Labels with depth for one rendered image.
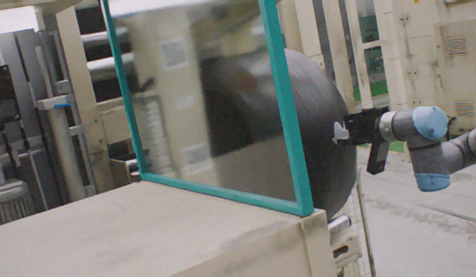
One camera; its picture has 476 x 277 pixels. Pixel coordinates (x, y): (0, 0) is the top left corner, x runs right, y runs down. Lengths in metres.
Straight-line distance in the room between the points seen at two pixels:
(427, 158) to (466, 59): 4.95
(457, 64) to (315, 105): 4.84
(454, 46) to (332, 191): 4.80
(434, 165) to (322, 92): 0.42
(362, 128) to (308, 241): 0.73
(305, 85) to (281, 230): 0.92
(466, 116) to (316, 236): 5.69
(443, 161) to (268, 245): 0.72
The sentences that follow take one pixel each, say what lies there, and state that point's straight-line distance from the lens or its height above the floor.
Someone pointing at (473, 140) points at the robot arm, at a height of 1.19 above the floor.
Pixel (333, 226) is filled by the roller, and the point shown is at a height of 0.91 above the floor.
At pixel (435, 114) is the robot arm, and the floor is 1.27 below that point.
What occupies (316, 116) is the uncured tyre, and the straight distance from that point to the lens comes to 1.64.
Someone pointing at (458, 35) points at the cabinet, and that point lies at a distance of 6.35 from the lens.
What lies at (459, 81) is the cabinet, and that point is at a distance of 6.46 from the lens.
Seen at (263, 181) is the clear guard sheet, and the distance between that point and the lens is 0.89.
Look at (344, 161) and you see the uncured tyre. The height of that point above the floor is 1.13.
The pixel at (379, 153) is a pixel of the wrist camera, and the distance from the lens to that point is 1.54.
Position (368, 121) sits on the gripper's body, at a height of 1.25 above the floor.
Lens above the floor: 1.52
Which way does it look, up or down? 10 degrees down
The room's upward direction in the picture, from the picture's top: 11 degrees counter-clockwise
